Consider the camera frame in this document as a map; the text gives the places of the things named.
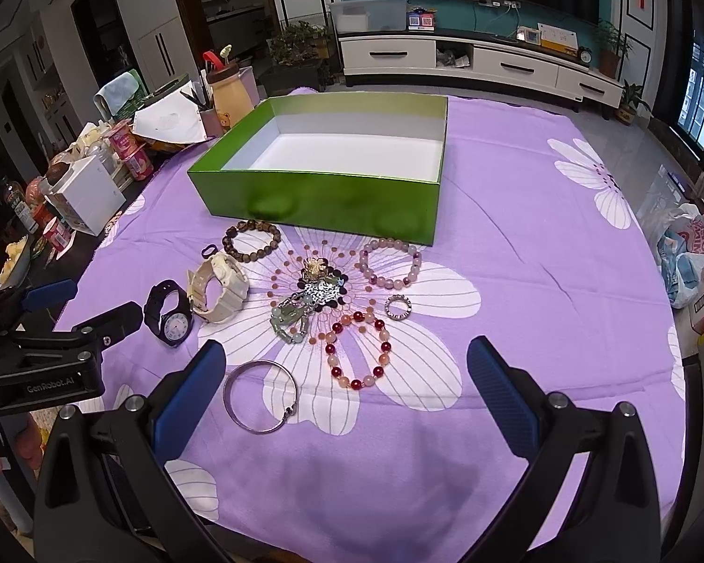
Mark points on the silver bangle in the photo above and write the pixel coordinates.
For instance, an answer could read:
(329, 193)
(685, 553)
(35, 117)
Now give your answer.
(278, 390)

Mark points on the potted plant left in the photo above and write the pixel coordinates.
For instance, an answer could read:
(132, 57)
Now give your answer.
(300, 56)

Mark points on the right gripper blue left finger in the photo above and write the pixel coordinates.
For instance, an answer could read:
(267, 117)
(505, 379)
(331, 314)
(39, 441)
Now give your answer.
(181, 398)

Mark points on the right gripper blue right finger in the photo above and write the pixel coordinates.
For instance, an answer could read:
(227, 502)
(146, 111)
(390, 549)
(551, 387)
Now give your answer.
(511, 395)

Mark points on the pen holder cup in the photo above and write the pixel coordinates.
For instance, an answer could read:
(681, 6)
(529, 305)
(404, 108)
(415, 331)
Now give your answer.
(199, 94)

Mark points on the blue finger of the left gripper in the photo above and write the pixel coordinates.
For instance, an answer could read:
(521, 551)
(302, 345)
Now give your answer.
(49, 295)
(111, 327)

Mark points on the clear plastic storage bin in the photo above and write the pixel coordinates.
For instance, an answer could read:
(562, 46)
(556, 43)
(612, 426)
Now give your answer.
(362, 16)

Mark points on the plastic bag of snacks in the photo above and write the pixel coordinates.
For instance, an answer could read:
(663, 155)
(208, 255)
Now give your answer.
(676, 238)

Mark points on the white paper sheet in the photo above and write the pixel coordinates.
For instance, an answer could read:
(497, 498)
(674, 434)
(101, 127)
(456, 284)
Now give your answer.
(173, 119)

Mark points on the green cardboard box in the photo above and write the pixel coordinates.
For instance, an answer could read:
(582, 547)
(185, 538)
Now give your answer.
(357, 162)

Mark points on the purple floral tablecloth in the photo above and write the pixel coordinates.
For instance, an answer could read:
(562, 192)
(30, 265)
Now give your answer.
(393, 455)

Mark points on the potted plant right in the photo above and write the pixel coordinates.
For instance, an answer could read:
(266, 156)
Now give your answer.
(614, 46)

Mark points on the potted plant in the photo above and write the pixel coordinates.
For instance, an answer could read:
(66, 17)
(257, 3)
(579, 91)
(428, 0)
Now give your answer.
(614, 46)
(300, 56)

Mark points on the pink yogurt cup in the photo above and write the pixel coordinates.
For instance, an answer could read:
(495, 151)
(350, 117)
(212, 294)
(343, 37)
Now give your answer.
(122, 140)
(138, 164)

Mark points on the cream white wristwatch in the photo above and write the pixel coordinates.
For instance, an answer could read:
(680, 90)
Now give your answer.
(218, 288)

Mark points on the white TV cabinet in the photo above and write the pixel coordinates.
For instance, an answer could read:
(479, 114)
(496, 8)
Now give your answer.
(476, 60)

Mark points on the white small box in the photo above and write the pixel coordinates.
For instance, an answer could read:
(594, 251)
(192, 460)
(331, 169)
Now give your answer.
(86, 197)

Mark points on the yellow bear bottle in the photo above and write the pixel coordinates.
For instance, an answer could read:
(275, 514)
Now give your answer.
(231, 100)

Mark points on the small alarm clock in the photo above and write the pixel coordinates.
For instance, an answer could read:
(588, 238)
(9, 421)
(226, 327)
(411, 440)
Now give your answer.
(585, 56)

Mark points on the black wristwatch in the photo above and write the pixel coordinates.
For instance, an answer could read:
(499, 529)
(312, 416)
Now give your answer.
(174, 326)

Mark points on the green jade pendant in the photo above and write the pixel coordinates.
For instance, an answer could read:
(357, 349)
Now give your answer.
(290, 320)

